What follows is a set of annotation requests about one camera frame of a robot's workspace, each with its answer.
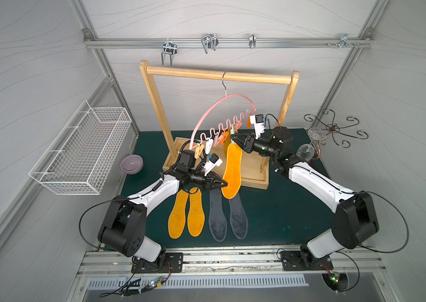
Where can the yellow insole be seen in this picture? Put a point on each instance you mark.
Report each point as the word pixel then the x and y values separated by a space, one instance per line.
pixel 196 215
pixel 226 143
pixel 177 218
pixel 232 174

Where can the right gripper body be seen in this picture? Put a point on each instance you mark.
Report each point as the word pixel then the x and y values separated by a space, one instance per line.
pixel 252 143

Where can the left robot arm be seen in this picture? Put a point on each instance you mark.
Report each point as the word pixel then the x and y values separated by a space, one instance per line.
pixel 124 226

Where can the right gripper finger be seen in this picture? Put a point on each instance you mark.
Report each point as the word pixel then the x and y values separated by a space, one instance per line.
pixel 239 137
pixel 243 145

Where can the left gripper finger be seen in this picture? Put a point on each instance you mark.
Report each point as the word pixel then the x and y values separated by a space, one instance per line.
pixel 217 185
pixel 217 180

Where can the wine glass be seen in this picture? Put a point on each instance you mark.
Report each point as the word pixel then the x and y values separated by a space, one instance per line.
pixel 312 150

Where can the aluminium top rail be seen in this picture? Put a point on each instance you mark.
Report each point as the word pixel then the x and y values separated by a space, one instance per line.
pixel 365 41

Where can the white clothes peg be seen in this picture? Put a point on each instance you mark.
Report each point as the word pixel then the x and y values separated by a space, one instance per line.
pixel 208 145

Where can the metal hook clip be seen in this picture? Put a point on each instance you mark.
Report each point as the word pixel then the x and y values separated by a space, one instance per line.
pixel 252 41
pixel 344 42
pixel 169 50
pixel 209 42

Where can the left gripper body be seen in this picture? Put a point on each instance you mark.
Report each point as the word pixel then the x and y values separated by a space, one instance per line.
pixel 206 179

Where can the metal glass holder stand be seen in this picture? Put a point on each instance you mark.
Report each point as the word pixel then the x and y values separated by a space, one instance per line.
pixel 336 132

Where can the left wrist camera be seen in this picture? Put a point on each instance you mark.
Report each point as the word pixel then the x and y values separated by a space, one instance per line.
pixel 212 161

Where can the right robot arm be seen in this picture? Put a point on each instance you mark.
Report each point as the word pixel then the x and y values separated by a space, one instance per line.
pixel 354 218

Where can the white wire basket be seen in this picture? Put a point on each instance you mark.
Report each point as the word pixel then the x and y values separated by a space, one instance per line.
pixel 80 158

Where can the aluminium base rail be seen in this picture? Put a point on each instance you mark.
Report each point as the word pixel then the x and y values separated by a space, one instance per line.
pixel 235 260

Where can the purple bowl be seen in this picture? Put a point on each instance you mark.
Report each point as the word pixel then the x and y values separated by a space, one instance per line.
pixel 132 164

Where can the dark grey insole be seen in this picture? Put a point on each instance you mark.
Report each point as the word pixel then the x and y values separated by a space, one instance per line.
pixel 238 218

